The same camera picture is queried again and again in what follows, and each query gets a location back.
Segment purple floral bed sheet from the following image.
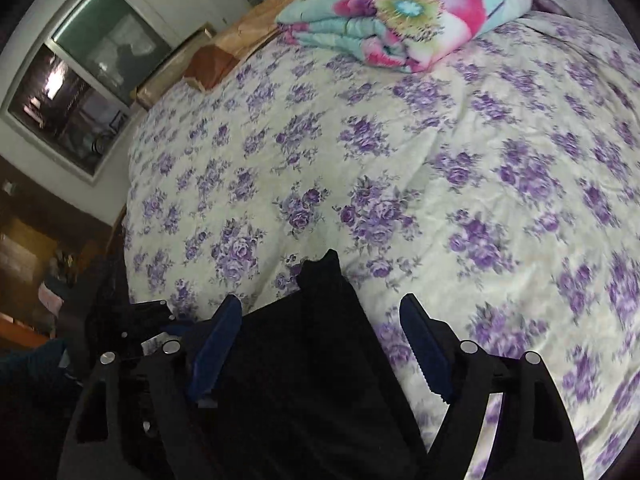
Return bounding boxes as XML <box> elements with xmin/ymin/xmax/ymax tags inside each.
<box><xmin>124</xmin><ymin>12</ymin><xmax>639</xmax><ymax>479</ymax></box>

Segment window with white frame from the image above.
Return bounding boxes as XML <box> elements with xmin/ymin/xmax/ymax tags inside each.
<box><xmin>0</xmin><ymin>0</ymin><xmax>222</xmax><ymax>188</ymax></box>

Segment black pants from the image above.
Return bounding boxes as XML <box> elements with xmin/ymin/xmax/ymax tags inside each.
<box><xmin>168</xmin><ymin>250</ymin><xmax>426</xmax><ymax>479</ymax></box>

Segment orange brown pillow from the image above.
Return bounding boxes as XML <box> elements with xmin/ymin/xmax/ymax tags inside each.
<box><xmin>182</xmin><ymin>0</ymin><xmax>295</xmax><ymax>92</ymax></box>

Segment wooden framed board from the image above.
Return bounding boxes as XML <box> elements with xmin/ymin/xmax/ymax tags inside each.
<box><xmin>132</xmin><ymin>23</ymin><xmax>216</xmax><ymax>110</ymax></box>

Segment folded turquoise pink floral quilt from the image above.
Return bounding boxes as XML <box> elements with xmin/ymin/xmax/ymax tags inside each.
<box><xmin>277</xmin><ymin>0</ymin><xmax>533</xmax><ymax>73</ymax></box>

